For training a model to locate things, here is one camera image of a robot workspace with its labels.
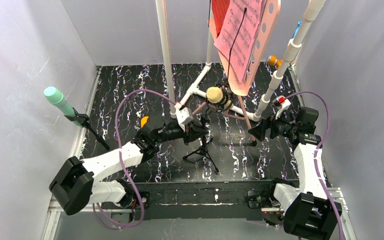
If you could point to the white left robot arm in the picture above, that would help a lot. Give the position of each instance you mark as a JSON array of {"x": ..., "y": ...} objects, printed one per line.
[{"x": 80, "y": 182}]

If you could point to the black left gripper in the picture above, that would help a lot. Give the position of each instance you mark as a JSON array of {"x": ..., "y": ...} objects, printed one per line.
[{"x": 192, "y": 133}]

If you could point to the pink music stand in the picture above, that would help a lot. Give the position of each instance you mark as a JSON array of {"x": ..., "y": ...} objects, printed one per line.
[{"x": 270, "y": 14}]

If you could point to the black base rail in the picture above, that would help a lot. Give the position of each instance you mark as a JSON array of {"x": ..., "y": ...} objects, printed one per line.
[{"x": 206, "y": 200}]

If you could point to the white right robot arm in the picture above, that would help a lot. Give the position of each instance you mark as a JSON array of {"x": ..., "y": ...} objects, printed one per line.
[{"x": 308, "y": 210}]

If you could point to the red folder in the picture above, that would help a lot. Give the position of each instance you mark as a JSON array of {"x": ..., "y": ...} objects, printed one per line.
[{"x": 219, "y": 9}]

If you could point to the blue tube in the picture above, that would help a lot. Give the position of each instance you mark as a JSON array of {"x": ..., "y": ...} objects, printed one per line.
[{"x": 297, "y": 29}]

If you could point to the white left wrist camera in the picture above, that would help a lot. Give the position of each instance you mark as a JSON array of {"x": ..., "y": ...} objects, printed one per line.
[{"x": 183, "y": 114}]

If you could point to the orange tape measure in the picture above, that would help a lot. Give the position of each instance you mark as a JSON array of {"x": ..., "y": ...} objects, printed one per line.
[{"x": 144, "y": 120}]

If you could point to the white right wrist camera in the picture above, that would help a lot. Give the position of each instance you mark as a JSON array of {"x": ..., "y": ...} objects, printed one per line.
[{"x": 282, "y": 104}]

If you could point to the pink sheet music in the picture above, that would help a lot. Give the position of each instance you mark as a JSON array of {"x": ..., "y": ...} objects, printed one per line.
[{"x": 238, "y": 34}]

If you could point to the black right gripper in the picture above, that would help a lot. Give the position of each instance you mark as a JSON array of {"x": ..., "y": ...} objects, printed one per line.
[{"x": 269, "y": 127}]

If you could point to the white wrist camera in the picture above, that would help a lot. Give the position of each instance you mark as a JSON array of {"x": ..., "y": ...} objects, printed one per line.
[
  {"x": 183, "y": 114},
  {"x": 282, "y": 104}
]

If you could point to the orange microphone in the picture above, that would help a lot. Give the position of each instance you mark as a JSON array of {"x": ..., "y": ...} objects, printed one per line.
[{"x": 272, "y": 60}]

